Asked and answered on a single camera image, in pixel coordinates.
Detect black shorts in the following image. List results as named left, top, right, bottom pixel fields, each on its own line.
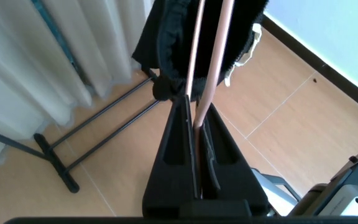
left=131, top=0, right=270, bottom=102

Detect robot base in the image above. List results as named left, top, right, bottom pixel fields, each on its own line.
left=250, top=133, right=358, bottom=217

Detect black clothes rack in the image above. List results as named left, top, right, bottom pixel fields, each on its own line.
left=0, top=67, right=162, bottom=194

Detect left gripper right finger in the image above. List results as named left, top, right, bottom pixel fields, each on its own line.
left=199, top=103, right=270, bottom=216

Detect window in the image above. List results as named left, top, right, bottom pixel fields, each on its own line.
left=31, top=0, right=91, bottom=86

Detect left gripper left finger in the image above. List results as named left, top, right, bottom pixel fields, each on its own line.
left=142, top=95, right=198, bottom=218

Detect pink clothes hanger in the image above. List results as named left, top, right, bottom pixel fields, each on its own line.
left=184, top=0, right=236, bottom=175

